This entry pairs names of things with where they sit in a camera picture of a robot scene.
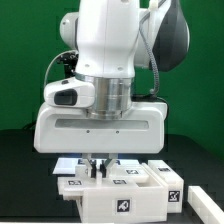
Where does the white bar piece right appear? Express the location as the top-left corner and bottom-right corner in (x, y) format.
(187, 186), (224, 224)

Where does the white cabinet door panel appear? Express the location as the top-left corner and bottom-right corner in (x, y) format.
(110, 160), (148, 183)

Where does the white cabinet block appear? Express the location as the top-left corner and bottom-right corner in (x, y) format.
(148, 160), (184, 213)

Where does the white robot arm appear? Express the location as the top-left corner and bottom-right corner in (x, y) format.
(34, 0), (190, 176)

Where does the white cabinet box body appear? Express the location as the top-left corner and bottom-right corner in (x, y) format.
(74, 159), (169, 223)

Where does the black camera on stand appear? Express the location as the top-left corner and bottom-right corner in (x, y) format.
(57, 51), (78, 78)

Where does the white marker sheet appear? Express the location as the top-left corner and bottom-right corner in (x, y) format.
(53, 157), (82, 175)

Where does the white door panel front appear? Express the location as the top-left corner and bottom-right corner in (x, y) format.
(57, 164), (168, 200)

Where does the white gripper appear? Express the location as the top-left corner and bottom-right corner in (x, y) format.
(34, 102), (167, 178)

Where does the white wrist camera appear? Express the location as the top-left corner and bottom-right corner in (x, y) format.
(44, 77), (95, 108)

